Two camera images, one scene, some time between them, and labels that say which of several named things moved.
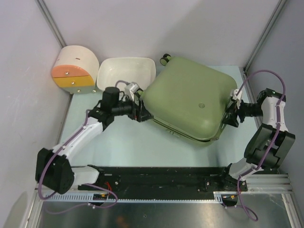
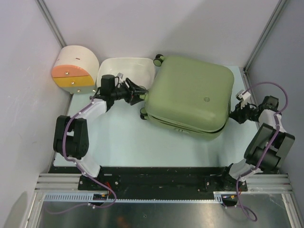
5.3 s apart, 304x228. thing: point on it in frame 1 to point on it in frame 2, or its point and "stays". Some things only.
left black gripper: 139,112 to 131,98
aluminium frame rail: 266,184 stays
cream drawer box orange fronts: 75,69 stays
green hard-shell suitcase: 190,96 stays
